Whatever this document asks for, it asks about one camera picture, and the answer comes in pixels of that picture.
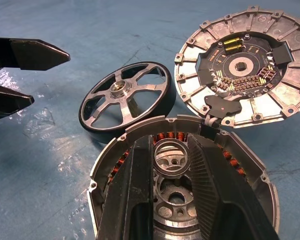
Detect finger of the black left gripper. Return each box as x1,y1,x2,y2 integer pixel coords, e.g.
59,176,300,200
0,37,71,72
0,82,35,122

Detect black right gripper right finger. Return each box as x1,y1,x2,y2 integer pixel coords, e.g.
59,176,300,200
187,133,290,240

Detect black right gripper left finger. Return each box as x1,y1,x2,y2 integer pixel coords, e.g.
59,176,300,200
96,134,156,240

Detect black-rimmed silver spoked rotor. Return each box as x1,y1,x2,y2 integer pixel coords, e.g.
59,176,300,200
78,61,178,145

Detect round silver motor lid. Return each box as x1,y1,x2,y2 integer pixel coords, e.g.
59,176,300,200
174,6,300,130

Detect silver motor housing copper coils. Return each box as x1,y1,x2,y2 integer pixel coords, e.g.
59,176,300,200
86,114,281,240

